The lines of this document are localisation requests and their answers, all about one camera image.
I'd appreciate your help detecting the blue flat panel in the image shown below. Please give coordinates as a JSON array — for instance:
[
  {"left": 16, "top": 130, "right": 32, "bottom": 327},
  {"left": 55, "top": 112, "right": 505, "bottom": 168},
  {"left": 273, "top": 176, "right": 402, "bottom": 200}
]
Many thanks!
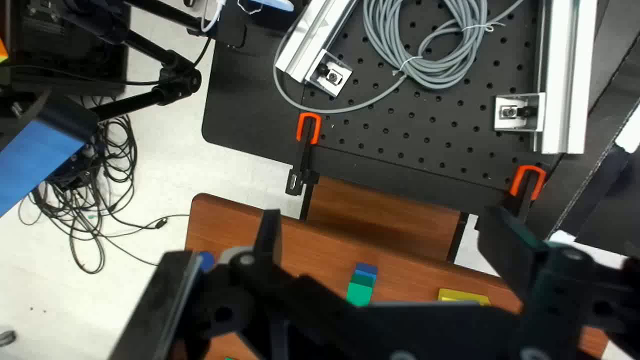
[{"left": 0, "top": 119, "right": 90, "bottom": 221}]

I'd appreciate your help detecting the white cable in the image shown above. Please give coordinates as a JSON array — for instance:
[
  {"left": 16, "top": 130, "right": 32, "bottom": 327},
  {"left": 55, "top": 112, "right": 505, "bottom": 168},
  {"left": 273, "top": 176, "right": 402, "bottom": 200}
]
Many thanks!
[{"left": 196, "top": 0, "right": 230, "bottom": 34}]

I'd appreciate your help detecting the black perforated mounting board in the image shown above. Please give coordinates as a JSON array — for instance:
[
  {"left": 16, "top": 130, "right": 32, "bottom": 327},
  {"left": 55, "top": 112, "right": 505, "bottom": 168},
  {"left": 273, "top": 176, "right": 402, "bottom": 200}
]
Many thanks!
[{"left": 199, "top": 0, "right": 602, "bottom": 217}]

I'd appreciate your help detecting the short aluminium extrusion bar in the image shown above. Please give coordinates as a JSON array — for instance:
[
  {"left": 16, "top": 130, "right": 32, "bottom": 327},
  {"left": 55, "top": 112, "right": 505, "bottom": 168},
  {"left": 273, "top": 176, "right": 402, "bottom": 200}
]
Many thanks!
[{"left": 273, "top": 0, "right": 360, "bottom": 86}]

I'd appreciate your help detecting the long aluminium extrusion bar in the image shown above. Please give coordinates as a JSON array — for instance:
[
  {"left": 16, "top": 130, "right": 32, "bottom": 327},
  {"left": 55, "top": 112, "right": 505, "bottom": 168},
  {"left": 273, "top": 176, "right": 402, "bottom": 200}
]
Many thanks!
[{"left": 536, "top": 0, "right": 600, "bottom": 156}]

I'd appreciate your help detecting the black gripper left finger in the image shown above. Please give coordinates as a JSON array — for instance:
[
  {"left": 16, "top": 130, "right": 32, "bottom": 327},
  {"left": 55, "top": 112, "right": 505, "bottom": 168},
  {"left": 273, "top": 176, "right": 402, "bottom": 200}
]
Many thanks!
[{"left": 198, "top": 209, "right": 354, "bottom": 360}]

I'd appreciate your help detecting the grey coiled cable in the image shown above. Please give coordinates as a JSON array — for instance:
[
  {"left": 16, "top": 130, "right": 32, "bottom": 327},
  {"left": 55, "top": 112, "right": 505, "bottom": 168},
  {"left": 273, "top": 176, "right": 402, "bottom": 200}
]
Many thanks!
[{"left": 272, "top": 0, "right": 525, "bottom": 116}]

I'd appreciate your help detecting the black floor cable tangle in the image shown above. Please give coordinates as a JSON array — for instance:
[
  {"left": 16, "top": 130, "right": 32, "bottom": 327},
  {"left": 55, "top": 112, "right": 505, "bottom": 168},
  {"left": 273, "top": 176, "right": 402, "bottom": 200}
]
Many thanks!
[{"left": 16, "top": 112, "right": 192, "bottom": 276}]

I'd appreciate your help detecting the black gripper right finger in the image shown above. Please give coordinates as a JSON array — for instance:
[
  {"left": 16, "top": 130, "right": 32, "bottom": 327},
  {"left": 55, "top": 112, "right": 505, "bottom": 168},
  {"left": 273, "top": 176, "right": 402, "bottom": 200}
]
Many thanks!
[{"left": 478, "top": 207, "right": 640, "bottom": 351}]

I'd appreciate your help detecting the black tripod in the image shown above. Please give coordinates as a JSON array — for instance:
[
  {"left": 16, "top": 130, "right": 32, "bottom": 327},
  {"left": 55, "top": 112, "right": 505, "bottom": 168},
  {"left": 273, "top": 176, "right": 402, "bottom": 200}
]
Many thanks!
[{"left": 86, "top": 0, "right": 206, "bottom": 123}]

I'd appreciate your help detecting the black angled panel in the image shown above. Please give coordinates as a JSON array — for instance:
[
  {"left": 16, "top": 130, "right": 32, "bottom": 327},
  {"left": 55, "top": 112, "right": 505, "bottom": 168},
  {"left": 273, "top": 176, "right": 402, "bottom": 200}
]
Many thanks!
[{"left": 545, "top": 37, "right": 640, "bottom": 261}]

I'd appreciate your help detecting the green cube block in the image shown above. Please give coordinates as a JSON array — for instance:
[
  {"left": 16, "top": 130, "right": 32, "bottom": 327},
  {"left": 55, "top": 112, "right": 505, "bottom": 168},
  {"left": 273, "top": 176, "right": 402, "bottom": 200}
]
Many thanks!
[{"left": 344, "top": 278, "right": 377, "bottom": 311}]

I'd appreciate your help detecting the silver corner bracket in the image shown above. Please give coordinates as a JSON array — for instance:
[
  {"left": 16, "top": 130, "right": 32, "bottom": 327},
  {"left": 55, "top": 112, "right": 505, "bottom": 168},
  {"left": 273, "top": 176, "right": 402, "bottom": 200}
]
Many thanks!
[
  {"left": 305, "top": 49, "right": 354, "bottom": 97},
  {"left": 491, "top": 92, "right": 548, "bottom": 134}
]

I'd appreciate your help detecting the blue cube under green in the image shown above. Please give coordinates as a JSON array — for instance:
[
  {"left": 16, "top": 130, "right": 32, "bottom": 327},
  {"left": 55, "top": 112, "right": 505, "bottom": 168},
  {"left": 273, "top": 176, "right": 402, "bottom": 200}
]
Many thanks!
[{"left": 352, "top": 262, "right": 379, "bottom": 286}]

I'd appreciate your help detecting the black equipment box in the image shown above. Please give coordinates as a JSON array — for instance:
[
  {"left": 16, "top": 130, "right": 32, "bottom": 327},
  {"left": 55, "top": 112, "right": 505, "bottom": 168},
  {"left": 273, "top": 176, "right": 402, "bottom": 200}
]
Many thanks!
[{"left": 0, "top": 0, "right": 131, "bottom": 97}]

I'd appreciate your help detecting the yellow rectangular block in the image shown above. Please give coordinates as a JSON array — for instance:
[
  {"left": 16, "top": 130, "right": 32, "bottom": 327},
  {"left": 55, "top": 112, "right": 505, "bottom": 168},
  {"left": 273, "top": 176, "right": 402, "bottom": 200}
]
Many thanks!
[{"left": 436, "top": 286, "right": 493, "bottom": 308}]

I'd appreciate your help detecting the orange handled black clamp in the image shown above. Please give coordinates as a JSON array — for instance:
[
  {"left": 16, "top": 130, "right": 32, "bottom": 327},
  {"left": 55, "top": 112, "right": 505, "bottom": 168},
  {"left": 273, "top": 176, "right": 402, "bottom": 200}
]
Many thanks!
[
  {"left": 507, "top": 164, "right": 549, "bottom": 217},
  {"left": 284, "top": 111, "right": 325, "bottom": 223}
]

